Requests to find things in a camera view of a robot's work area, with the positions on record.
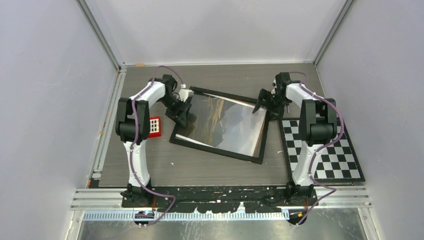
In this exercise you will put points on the black picture frame with photo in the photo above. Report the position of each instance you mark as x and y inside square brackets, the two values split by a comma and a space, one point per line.
[258, 160]

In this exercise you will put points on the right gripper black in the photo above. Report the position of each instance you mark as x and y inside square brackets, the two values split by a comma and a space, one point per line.
[276, 113]

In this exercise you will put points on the landscape photo print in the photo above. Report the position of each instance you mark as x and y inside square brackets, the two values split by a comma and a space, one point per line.
[224, 124]

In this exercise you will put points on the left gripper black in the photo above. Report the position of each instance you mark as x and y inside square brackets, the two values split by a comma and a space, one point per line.
[181, 116]

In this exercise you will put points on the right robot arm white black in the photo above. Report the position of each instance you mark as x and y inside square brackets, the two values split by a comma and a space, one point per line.
[317, 127]

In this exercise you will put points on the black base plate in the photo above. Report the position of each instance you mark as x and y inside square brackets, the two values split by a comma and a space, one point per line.
[218, 199]

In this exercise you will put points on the red screw box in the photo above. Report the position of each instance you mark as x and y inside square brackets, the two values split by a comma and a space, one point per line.
[155, 127]

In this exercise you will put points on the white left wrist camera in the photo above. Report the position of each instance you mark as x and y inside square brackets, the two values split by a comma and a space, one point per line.
[184, 94]

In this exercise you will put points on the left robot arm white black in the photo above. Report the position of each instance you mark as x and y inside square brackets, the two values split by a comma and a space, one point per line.
[133, 126]

